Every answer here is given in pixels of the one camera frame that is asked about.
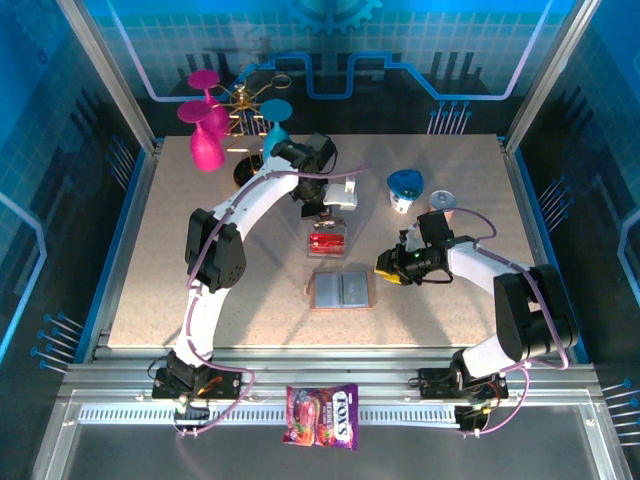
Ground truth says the pink can with silver lid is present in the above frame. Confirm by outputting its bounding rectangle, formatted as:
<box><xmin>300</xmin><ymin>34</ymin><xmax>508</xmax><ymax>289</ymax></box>
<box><xmin>428</xmin><ymin>188</ymin><xmax>458</xmax><ymax>217</ymax></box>

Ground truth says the tan leather card holder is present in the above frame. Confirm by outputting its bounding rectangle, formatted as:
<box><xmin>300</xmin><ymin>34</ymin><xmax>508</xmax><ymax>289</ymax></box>
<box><xmin>303</xmin><ymin>269</ymin><xmax>378</xmax><ymax>312</ymax></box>

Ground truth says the pink plastic wine glass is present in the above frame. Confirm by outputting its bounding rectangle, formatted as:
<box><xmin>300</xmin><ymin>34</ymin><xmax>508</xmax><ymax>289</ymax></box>
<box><xmin>187</xmin><ymin>69</ymin><xmax>233</xmax><ymax>141</ymax></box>
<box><xmin>176</xmin><ymin>99</ymin><xmax>227</xmax><ymax>174</ymax></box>

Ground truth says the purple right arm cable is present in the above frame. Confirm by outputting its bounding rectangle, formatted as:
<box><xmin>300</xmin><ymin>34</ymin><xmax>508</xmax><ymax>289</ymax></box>
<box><xmin>449</xmin><ymin>207</ymin><xmax>571</xmax><ymax>439</ymax></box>

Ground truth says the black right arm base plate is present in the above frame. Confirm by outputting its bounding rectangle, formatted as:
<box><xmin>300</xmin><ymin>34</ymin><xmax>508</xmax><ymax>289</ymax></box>
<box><xmin>416</xmin><ymin>367</ymin><xmax>510</xmax><ymax>401</ymax></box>

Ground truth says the white cup with blue lid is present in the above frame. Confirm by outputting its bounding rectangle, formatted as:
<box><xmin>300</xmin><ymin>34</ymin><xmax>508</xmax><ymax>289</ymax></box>
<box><xmin>387</xmin><ymin>168</ymin><xmax>427</xmax><ymax>215</ymax></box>

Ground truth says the aluminium frame post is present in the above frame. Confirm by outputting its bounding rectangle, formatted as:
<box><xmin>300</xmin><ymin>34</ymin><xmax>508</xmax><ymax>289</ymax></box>
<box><xmin>54</xmin><ymin>0</ymin><xmax>164</xmax><ymax>154</ymax></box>
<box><xmin>502</xmin><ymin>0</ymin><xmax>604</xmax><ymax>154</ymax></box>

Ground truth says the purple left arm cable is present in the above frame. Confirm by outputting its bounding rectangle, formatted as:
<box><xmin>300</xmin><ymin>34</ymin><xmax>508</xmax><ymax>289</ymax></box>
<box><xmin>172</xmin><ymin>162</ymin><xmax>371</xmax><ymax>440</ymax></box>

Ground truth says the white slotted cable duct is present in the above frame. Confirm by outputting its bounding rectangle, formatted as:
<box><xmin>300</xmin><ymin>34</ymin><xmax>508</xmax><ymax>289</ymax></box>
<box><xmin>78</xmin><ymin>403</ymin><xmax>462</xmax><ymax>427</ymax></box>

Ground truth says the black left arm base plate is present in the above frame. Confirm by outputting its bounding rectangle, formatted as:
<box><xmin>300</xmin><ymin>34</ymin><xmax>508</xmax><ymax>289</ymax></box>
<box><xmin>151</xmin><ymin>367</ymin><xmax>243</xmax><ymax>401</ymax></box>

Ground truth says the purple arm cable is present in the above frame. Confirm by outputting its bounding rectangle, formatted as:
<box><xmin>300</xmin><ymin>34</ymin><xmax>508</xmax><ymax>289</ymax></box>
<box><xmin>449</xmin><ymin>207</ymin><xmax>571</xmax><ymax>439</ymax></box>
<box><xmin>172</xmin><ymin>162</ymin><xmax>371</xmax><ymax>440</ymax></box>

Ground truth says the aluminium table edge rail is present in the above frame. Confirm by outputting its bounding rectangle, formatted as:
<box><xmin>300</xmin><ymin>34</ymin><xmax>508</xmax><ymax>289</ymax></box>
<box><xmin>498</xmin><ymin>137</ymin><xmax>576</xmax><ymax>364</ymax></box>
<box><xmin>82</xmin><ymin>139</ymin><xmax>166</xmax><ymax>364</ymax></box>

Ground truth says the teal plastic wine glass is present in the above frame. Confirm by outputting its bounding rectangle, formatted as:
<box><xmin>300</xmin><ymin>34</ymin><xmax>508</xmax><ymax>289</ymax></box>
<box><xmin>259</xmin><ymin>98</ymin><xmax>295</xmax><ymax>161</ymax></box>

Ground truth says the gold wire glass rack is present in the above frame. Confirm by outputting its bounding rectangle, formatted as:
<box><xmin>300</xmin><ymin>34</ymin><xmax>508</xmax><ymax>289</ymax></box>
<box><xmin>214</xmin><ymin>61</ymin><xmax>293</xmax><ymax>194</ymax></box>

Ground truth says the black connector box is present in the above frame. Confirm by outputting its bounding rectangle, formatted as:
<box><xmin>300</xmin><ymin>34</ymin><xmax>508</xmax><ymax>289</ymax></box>
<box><xmin>172</xmin><ymin>398</ymin><xmax>212</xmax><ymax>427</ymax></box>
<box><xmin>454</xmin><ymin>404</ymin><xmax>495</xmax><ymax>434</ymax></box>

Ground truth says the purple Fox's candy bag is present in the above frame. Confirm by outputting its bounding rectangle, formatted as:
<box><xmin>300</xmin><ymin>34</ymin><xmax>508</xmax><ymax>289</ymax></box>
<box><xmin>281</xmin><ymin>382</ymin><xmax>361</xmax><ymax>453</ymax></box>

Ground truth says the long aluminium base rail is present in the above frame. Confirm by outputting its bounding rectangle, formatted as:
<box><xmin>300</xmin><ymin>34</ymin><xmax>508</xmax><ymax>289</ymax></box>
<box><xmin>59</xmin><ymin>344</ymin><xmax>601</xmax><ymax>406</ymax></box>

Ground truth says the clear acrylic card stand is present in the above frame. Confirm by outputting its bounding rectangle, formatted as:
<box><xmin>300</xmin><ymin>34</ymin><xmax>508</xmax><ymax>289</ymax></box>
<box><xmin>304</xmin><ymin>215</ymin><xmax>350</xmax><ymax>260</ymax></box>

